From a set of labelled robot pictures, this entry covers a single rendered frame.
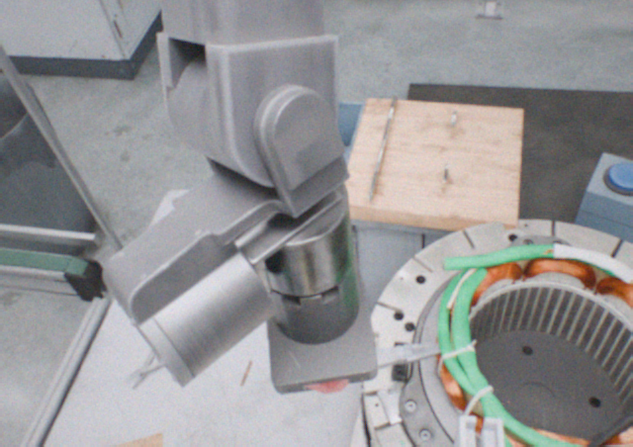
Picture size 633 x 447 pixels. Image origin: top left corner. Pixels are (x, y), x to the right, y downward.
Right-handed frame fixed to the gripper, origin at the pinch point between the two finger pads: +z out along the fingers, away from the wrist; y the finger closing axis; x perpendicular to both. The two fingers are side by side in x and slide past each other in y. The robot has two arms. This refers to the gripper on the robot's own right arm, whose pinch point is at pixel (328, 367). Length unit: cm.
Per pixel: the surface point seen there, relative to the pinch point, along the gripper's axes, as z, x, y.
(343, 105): 10.2, 6.3, -42.0
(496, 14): 115, 90, -210
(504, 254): 0.9, 16.3, -8.3
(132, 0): 89, -66, -224
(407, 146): 9.8, 12.9, -31.9
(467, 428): -0.7, 8.9, 6.3
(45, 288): 46, -51, -46
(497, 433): -1.8, 10.5, 7.3
